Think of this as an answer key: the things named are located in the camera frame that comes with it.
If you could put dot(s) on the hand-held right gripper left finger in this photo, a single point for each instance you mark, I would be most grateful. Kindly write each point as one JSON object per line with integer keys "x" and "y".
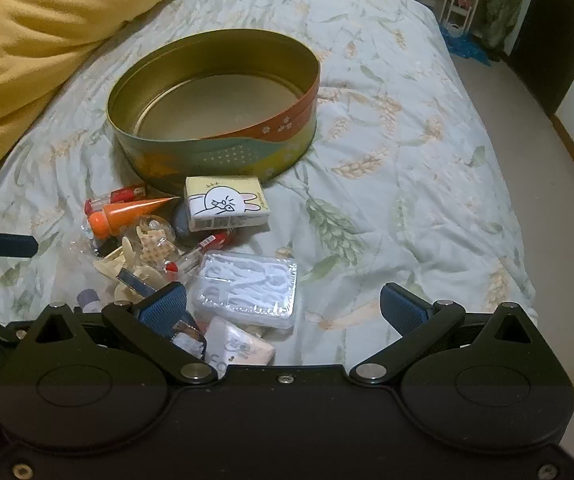
{"x": 164, "y": 306}

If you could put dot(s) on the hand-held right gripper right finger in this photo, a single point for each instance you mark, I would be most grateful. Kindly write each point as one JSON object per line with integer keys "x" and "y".
{"x": 404, "y": 310}

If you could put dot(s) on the clear vial with red cap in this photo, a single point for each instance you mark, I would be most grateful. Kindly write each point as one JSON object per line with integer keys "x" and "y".
{"x": 187, "y": 261}

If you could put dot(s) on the clear plastic packet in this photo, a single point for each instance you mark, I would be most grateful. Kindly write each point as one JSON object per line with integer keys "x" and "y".
{"x": 247, "y": 290}

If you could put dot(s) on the pink packet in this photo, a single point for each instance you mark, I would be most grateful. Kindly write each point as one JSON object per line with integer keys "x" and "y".
{"x": 247, "y": 350}

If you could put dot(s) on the orange squeeze tube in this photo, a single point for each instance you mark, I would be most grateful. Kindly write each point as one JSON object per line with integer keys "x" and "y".
{"x": 132, "y": 212}

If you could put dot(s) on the cartoon rabbit tissue pack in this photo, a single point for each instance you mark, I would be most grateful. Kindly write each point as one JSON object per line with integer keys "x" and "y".
{"x": 222, "y": 202}

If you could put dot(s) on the round floral tin container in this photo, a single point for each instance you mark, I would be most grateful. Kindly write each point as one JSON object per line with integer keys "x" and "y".
{"x": 217, "y": 160}

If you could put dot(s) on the small purple bottle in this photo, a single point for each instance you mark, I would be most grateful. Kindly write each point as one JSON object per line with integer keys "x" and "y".
{"x": 89, "y": 300}

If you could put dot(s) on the red lighter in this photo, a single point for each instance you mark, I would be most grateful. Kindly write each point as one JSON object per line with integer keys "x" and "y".
{"x": 214, "y": 241}
{"x": 127, "y": 193}

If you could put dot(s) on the grey round disc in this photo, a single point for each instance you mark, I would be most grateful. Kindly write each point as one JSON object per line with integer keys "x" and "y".
{"x": 181, "y": 222}

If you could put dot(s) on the yellow blanket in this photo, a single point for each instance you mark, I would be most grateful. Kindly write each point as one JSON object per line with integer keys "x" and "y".
{"x": 42, "y": 35}

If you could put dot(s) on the blue plastic bag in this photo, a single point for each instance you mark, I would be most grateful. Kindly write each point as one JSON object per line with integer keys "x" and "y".
{"x": 464, "y": 47}

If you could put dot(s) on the small white chair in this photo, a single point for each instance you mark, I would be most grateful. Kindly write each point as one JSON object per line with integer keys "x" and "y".
{"x": 457, "y": 12}

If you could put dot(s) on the green jacket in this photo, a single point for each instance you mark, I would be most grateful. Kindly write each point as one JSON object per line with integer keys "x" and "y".
{"x": 504, "y": 5}

